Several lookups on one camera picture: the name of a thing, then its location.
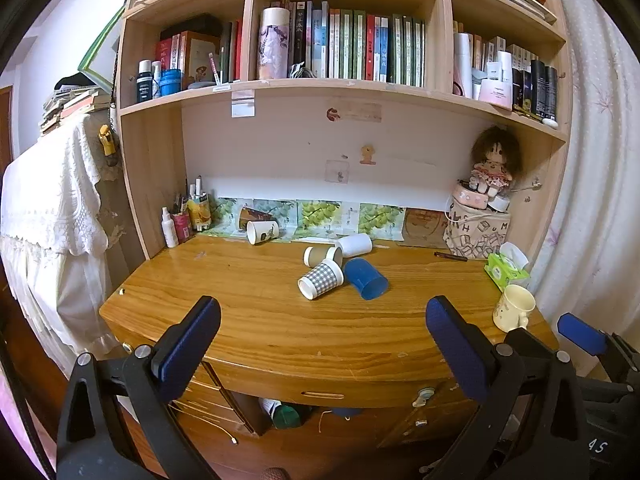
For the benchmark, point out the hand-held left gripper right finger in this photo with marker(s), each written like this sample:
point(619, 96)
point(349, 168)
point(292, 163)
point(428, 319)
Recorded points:
point(455, 350)

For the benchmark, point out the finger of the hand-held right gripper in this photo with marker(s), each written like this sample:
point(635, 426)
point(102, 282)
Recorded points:
point(580, 332)

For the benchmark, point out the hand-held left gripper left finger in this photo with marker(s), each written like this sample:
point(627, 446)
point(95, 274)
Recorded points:
point(192, 340)

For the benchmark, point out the blue plastic cup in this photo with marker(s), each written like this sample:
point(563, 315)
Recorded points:
point(365, 277)

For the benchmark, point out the white printed paper cup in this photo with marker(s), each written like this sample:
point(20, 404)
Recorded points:
point(261, 232)

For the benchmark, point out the brown printed cup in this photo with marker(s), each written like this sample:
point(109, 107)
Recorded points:
point(250, 215)

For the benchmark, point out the checkered paper cup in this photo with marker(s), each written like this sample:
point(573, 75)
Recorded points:
point(322, 280)

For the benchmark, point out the plain white cup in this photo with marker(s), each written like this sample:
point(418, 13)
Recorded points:
point(355, 245)

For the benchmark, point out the brown paper cup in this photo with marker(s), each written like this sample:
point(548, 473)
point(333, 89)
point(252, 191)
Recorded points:
point(320, 255)

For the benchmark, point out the row of upright books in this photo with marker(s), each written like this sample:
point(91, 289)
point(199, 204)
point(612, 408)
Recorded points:
point(360, 45)

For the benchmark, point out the cream ceramic mug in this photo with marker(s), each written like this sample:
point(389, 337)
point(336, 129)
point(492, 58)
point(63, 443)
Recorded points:
point(512, 305)

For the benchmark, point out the wooden desk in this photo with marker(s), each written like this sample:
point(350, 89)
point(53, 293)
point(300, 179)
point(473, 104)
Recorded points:
point(275, 320)

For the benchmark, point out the green tissue box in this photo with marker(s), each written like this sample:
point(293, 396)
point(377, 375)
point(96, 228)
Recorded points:
point(502, 270)

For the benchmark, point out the dark pen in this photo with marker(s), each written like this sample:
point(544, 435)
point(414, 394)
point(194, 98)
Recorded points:
point(450, 256)

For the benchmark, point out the letter print storage bag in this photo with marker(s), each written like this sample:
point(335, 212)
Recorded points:
point(475, 240)

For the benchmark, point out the white spray bottle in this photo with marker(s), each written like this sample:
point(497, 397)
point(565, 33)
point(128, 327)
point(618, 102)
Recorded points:
point(170, 230)

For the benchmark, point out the red container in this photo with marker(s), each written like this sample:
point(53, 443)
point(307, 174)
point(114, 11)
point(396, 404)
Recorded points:
point(182, 227)

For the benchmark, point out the green white bottle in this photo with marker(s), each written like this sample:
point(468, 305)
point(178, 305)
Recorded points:
point(285, 412)

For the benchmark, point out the yellow can pen holder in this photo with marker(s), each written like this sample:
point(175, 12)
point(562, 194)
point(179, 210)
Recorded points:
point(200, 215)

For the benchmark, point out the brown cardboard sheet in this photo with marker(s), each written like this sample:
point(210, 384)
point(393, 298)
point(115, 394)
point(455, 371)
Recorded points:
point(425, 227)

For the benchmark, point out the green leaf print sheet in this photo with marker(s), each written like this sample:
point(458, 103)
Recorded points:
point(285, 215)
point(380, 220)
point(225, 210)
point(320, 215)

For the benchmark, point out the white tape roll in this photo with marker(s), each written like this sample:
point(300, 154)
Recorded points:
point(500, 204)

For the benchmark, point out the pink box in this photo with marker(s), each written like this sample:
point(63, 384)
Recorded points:
point(470, 197)

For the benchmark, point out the wooden bookshelf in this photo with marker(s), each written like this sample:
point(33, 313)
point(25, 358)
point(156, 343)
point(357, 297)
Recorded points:
point(150, 170)

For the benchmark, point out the white lace cloth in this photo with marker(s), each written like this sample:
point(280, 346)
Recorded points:
point(50, 210)

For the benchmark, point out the brown-haired rag doll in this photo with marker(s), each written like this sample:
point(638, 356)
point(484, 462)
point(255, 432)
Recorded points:
point(492, 160)

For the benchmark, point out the white floral curtain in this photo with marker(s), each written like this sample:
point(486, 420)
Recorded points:
point(595, 135)

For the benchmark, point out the white oval gadget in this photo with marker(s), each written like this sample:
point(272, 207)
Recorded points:
point(550, 122)

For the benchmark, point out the yellow dog sticker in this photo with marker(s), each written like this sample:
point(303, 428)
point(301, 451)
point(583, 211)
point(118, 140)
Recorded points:
point(368, 155)

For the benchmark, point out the yellow hanging toy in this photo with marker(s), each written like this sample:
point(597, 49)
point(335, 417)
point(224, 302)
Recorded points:
point(106, 140)

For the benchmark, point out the row of black bottles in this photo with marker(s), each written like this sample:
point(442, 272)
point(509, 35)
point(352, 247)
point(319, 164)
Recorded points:
point(544, 87)

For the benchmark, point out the pink white carton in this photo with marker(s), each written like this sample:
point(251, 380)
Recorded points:
point(495, 92)

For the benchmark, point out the blue jar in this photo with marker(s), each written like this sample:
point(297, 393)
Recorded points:
point(171, 82)

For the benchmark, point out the dark bottle white cap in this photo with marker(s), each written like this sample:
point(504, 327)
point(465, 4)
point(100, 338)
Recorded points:
point(144, 85)

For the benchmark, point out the small white bottle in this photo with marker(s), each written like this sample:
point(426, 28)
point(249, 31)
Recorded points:
point(156, 80)

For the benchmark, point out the pile of old books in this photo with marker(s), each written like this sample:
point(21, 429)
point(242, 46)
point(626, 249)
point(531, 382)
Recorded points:
point(70, 105)

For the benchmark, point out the row of red books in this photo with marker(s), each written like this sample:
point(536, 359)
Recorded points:
point(200, 57)

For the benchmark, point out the tall white bottle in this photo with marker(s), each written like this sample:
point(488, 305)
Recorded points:
point(463, 65)

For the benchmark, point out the floral cylinder tube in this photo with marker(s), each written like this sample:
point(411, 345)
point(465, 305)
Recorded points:
point(272, 45)

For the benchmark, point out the green picture frame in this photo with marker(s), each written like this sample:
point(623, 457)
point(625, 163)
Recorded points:
point(100, 45)

